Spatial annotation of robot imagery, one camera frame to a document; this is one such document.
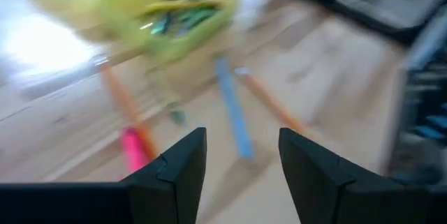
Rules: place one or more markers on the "pink highlighter pen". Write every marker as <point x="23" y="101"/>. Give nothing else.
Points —
<point x="134" y="150"/>

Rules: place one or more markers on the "yellow pencil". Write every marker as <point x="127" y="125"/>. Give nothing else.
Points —
<point x="181" y="5"/>

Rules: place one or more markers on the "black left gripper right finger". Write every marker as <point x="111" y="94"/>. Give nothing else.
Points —
<point x="314" y="189"/>

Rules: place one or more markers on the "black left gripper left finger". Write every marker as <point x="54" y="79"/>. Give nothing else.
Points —
<point x="178" y="182"/>

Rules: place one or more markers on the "orange wooden pencil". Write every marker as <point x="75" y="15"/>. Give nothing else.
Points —
<point x="272" y="103"/>
<point x="122" y="98"/>

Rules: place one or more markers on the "blue pencil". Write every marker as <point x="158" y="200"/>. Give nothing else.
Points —
<point x="234" y="112"/>

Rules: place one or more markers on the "yellow-green transparent supply box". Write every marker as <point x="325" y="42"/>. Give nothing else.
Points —
<point x="115" y="21"/>

